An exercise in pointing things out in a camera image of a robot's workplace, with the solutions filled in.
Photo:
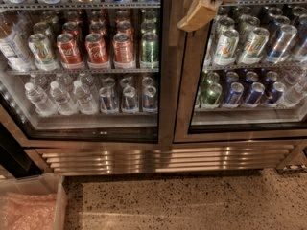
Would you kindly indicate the water bottle right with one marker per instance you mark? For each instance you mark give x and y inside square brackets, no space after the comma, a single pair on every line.
[86,101]

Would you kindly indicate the water bottle middle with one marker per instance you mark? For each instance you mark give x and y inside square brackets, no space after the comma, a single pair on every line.
[62,98]

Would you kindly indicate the water bottle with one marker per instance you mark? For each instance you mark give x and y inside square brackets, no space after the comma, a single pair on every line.
[86,101]
[62,98]
[38,97]

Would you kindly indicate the energy drink can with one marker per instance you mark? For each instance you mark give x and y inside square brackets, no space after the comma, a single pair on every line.
[129,100]
[108,101]
[149,99]

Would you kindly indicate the white green soda can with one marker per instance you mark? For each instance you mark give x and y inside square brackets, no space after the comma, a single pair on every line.
[45,56]

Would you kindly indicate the steel fridge vent grille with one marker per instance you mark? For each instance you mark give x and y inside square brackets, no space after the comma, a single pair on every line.
[179,158]

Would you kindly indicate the energy drink can left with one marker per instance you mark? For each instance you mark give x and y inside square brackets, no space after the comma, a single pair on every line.
[108,101]

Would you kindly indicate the energy drink can middle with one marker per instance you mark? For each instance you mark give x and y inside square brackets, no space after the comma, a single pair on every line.
[129,100]

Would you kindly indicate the water bottle left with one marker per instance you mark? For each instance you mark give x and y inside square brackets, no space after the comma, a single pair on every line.
[38,97]

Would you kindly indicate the large labelled drink bottle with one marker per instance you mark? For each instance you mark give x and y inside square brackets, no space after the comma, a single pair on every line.
[13,46]

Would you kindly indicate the clear plastic storage bin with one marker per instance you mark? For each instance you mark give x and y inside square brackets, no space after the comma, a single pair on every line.
[48,183]

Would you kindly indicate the silver blue tall can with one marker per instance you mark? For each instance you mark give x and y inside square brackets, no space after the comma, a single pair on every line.
[278,50]

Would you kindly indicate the white soda can right fridge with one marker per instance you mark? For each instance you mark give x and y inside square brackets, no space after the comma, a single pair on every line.
[226,47]

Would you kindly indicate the red cola can left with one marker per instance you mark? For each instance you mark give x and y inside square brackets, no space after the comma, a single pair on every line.
[71,58]

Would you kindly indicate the glass fridge door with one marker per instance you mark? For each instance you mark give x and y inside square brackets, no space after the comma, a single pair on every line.
[197,124]
[81,18]

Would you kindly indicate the red cola can middle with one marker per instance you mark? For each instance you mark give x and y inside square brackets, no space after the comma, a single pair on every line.
[98,57]

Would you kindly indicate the energy drink can right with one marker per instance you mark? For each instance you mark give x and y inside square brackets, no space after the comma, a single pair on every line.
[149,99]

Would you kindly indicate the blue can lower left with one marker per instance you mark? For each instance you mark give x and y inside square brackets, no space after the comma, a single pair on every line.
[233,95]

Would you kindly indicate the water bottle right fridge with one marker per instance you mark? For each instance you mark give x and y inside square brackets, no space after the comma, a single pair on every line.
[295,94]

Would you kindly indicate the red cola can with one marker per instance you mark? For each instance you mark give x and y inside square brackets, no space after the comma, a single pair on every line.
[98,57]
[71,58]

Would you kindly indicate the green can lower shelf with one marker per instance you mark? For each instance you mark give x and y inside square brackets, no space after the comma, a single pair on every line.
[210,96]

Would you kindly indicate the pink bubble wrap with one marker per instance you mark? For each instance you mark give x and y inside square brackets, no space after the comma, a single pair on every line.
[27,212]

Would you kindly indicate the blue can lower right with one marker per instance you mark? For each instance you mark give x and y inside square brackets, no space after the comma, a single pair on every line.
[274,93]

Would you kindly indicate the blue can lower middle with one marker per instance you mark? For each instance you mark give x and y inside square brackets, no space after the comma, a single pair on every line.
[254,94]

